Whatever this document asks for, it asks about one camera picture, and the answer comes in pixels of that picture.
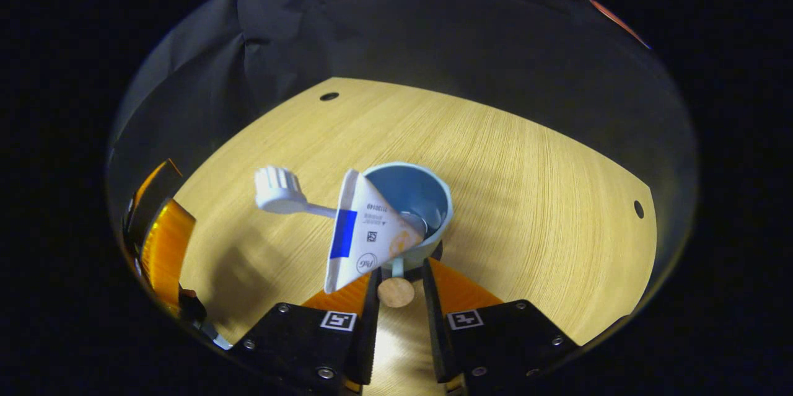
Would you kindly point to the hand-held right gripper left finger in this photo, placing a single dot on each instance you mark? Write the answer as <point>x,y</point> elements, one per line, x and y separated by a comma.
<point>372,334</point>

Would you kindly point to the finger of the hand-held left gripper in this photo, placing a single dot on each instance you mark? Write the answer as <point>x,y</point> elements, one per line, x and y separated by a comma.
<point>158,188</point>
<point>167,247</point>

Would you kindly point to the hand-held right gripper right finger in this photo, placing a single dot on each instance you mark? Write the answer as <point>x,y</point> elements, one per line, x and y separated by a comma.
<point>433,334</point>

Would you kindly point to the white toothpaste tube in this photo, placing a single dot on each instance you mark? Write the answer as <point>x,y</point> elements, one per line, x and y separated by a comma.
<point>372,228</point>

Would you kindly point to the white toothbrush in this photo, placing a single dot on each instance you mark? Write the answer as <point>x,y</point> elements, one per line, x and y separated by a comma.
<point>279,188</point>

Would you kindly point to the light wooden desktop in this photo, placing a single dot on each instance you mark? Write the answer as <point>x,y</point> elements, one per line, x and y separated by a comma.
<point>526,198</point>

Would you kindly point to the black desk grommet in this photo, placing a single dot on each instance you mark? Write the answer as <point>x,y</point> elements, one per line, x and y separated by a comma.
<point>639,209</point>
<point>329,96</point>

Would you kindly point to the black backdrop cloth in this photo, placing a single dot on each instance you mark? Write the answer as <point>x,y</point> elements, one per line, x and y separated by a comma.
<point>403,30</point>

